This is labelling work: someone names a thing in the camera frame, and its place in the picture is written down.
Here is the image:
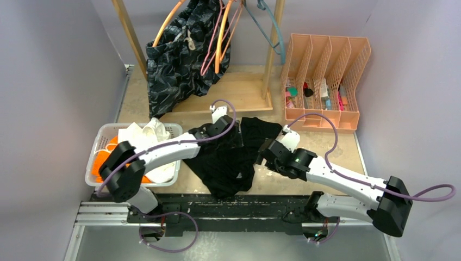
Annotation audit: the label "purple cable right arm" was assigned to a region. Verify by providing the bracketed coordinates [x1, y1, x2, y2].
[286, 113, 457, 202]

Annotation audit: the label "pink plastic file organizer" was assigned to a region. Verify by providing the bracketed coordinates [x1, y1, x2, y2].
[281, 34, 371, 133]

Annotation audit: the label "wooden clothes rack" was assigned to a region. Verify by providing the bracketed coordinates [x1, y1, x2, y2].
[112, 1, 275, 117]

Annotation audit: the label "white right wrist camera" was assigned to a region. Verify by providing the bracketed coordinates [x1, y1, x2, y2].
[279, 125, 301, 152]

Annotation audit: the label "green small item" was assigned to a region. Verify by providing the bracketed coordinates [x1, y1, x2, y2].
[287, 87, 298, 97]

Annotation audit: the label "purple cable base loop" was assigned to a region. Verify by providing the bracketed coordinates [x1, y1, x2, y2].
[139, 212, 199, 253]

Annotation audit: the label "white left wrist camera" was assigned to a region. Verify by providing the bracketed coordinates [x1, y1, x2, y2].
[209, 105, 228, 123]

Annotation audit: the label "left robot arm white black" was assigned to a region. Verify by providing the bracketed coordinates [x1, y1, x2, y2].
[96, 115, 242, 222]

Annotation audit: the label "dark camouflage shorts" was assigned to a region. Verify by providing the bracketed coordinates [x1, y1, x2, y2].
[146, 1, 231, 119]

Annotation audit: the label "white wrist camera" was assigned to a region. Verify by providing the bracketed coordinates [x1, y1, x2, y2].
[279, 125, 301, 152]
[209, 105, 228, 123]

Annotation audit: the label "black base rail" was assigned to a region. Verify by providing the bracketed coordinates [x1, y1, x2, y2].
[90, 192, 325, 238]

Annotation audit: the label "black shorts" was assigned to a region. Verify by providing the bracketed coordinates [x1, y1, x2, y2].
[183, 117, 282, 198]

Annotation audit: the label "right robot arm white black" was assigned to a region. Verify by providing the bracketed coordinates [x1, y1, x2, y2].
[256, 139, 413, 237]

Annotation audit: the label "white shorts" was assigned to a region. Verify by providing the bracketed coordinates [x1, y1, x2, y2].
[117, 117, 176, 184]

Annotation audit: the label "orange hanger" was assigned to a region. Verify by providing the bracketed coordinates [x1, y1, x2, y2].
[214, 1, 244, 74]
[152, 0, 185, 47]

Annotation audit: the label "pink small bottle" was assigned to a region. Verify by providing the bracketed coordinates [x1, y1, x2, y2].
[285, 91, 295, 108]

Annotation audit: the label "orange shorts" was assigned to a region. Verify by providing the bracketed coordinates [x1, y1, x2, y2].
[91, 135, 152, 184]

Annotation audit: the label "grey-blue plastic hanger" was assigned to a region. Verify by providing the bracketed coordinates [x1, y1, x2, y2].
[243, 0, 286, 65]

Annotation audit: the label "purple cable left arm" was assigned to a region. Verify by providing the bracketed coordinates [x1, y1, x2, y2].
[96, 99, 238, 197]

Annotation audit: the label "white plastic basket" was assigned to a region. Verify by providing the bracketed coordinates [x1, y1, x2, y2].
[85, 123, 181, 188]

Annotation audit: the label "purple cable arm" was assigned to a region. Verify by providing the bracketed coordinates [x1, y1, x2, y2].
[286, 113, 457, 202]
[96, 99, 238, 197]

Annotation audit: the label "pink thin hanger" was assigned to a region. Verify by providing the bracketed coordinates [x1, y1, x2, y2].
[200, 1, 225, 76]

